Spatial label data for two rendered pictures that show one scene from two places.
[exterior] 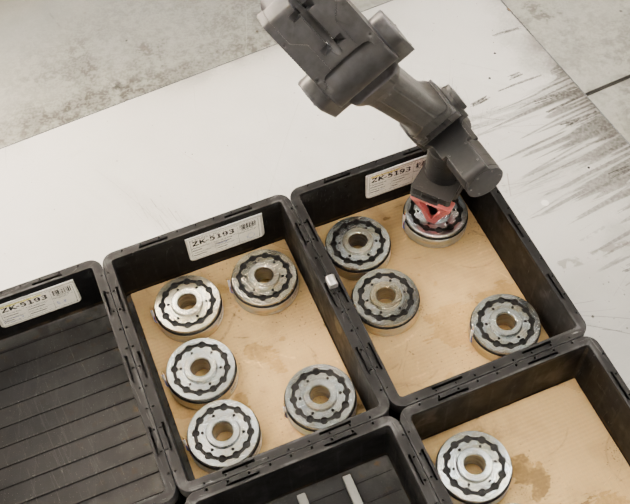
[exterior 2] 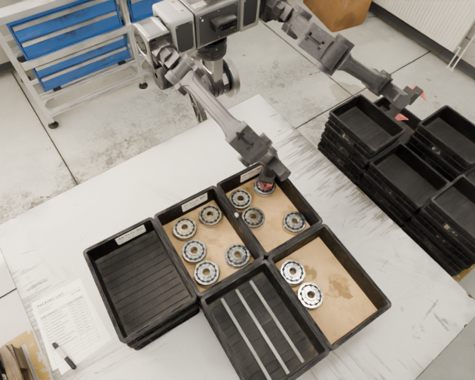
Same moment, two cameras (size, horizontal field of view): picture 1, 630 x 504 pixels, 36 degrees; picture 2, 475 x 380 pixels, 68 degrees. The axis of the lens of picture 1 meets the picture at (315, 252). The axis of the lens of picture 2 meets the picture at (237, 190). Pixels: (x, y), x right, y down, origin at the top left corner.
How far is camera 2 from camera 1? 0.23 m
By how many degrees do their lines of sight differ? 9
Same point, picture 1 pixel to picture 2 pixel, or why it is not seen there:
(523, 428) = (305, 255)
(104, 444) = (163, 282)
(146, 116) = (151, 157)
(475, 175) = (283, 174)
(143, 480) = (180, 292)
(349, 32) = (255, 142)
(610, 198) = (317, 171)
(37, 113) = (96, 153)
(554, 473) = (317, 270)
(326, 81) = (248, 157)
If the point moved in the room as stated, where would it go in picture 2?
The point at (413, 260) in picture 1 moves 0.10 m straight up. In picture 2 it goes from (259, 202) to (261, 191)
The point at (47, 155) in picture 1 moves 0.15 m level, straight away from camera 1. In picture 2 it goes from (116, 176) to (104, 156)
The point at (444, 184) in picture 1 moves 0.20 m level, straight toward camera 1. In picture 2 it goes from (269, 176) to (272, 217)
